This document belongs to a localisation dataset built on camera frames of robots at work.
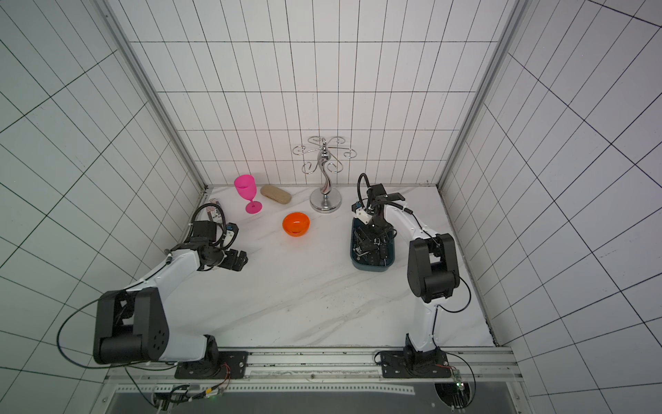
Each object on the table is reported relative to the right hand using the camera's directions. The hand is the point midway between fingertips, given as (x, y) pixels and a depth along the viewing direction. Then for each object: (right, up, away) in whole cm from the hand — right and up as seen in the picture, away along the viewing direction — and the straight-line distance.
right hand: (372, 231), depth 95 cm
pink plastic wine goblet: (-50, +17, +5) cm, 53 cm away
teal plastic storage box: (-2, -8, -1) cm, 8 cm away
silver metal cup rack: (-18, +12, +18) cm, 29 cm away
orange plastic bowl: (-30, +2, +9) cm, 31 cm away
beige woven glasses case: (-41, +15, +20) cm, 48 cm away
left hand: (-51, -10, -5) cm, 53 cm away
